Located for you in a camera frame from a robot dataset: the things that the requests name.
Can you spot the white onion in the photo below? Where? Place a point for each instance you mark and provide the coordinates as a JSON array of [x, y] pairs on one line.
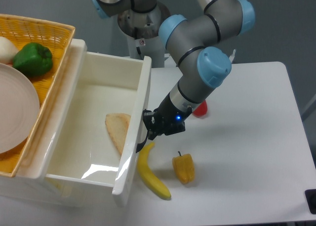
[[7, 51]]

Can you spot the yellow banana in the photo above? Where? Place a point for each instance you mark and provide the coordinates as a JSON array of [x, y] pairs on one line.
[[151, 181]]

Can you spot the black object at table edge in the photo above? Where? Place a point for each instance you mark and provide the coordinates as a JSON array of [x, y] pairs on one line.
[[310, 195]]

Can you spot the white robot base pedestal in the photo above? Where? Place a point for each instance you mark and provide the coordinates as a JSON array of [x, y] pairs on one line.
[[141, 32]]

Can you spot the white metal table bracket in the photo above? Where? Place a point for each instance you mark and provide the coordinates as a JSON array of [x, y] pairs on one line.
[[232, 56]]

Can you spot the red bell pepper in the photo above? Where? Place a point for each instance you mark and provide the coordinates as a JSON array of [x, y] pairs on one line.
[[201, 110]]

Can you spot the green bell pepper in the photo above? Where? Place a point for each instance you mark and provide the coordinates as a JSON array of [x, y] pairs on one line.
[[33, 60]]

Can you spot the pink round plate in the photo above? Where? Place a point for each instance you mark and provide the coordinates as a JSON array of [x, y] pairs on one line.
[[19, 107]]

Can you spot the bread slice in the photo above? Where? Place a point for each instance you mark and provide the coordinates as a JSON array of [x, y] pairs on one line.
[[117, 126]]

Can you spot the yellow woven basket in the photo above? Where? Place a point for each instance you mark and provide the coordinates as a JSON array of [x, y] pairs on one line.
[[55, 36]]

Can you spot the yellow bell pepper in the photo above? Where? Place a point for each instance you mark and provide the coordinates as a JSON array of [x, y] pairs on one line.
[[184, 168]]

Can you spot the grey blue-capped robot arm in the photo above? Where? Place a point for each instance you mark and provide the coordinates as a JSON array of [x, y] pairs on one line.
[[192, 44]]

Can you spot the white drawer cabinet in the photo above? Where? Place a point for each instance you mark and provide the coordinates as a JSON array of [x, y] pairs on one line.
[[31, 182]]

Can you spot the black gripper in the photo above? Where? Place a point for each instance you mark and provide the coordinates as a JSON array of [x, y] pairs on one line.
[[169, 118]]

